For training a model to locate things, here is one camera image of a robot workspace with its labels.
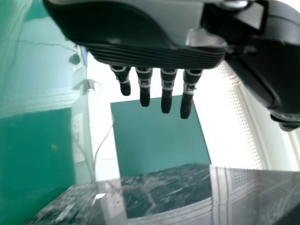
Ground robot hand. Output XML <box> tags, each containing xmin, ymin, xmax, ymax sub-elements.
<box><xmin>42</xmin><ymin>0</ymin><xmax>300</xmax><ymax>132</ymax></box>

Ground white cable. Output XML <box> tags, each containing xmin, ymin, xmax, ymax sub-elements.
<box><xmin>92</xmin><ymin>114</ymin><xmax>115</xmax><ymax>181</ymax></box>

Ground white perforated cable duct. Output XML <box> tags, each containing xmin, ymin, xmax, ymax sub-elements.
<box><xmin>217</xmin><ymin>60</ymin><xmax>269</xmax><ymax>170</ymax></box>

